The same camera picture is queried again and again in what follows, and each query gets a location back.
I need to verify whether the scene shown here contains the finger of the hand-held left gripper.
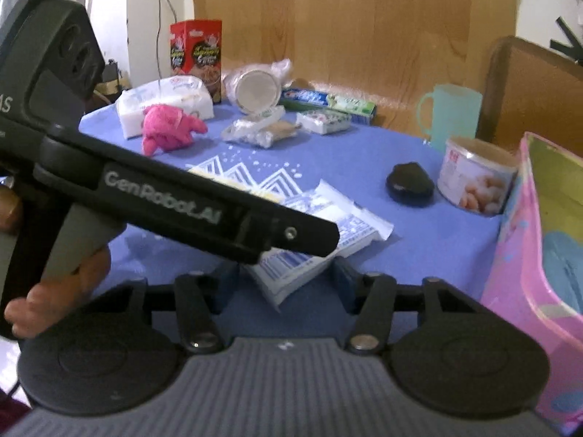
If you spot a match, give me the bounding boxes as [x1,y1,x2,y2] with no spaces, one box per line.
[239,205,341,265]

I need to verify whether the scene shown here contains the blue green toothpaste box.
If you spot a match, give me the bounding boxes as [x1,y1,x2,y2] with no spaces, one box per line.
[279,87,378,126]

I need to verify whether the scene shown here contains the tin can with white label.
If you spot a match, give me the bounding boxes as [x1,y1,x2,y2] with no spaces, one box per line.
[437,137,520,217]

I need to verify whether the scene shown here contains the person's left hand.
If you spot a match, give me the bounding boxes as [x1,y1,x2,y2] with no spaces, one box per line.
[0,184,112,340]

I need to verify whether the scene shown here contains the black tape strips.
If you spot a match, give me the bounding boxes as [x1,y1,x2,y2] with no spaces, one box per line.
[549,16,583,60]

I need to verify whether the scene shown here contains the blue tablecloth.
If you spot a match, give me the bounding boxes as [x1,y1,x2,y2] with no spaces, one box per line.
[77,100,506,342]

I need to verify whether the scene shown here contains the red cereal box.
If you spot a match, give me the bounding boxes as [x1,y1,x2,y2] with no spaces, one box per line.
[170,19,224,105]

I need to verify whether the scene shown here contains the pink tin box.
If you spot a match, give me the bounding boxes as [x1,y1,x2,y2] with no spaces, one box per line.
[480,132,583,435]

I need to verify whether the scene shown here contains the wooden board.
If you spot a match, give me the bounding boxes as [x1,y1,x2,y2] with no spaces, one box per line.
[188,0,520,139]

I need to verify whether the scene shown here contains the white blue printed packet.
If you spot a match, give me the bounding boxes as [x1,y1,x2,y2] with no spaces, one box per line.
[278,180,395,258]
[246,248,340,311]

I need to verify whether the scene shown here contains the teal plastic cup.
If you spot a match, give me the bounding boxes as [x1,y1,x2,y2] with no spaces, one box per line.
[416,83,484,153]

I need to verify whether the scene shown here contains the pink yarn ball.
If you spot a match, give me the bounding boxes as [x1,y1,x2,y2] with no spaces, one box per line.
[141,104,208,155]

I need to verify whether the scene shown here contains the thin dark cable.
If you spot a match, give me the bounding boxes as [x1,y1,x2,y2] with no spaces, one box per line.
[152,0,178,85]

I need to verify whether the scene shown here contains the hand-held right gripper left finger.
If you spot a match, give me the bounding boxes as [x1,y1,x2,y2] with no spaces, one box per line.
[98,261,242,353]

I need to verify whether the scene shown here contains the brown chair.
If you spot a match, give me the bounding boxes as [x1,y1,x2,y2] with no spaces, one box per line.
[476,35,583,165]

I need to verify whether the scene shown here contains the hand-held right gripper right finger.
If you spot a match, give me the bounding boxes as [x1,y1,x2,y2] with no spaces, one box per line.
[332,257,488,353]

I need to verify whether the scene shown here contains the white tissue pack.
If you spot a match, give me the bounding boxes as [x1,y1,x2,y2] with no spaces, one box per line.
[115,76,215,139]

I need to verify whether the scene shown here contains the clear plastic bag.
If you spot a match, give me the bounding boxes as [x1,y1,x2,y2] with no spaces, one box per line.
[221,106,299,149]

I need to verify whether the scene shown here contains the black pouch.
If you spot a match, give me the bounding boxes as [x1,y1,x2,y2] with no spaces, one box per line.
[386,161,435,208]

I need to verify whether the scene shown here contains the white green patterned packet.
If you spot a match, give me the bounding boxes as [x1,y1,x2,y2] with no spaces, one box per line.
[296,109,352,136]

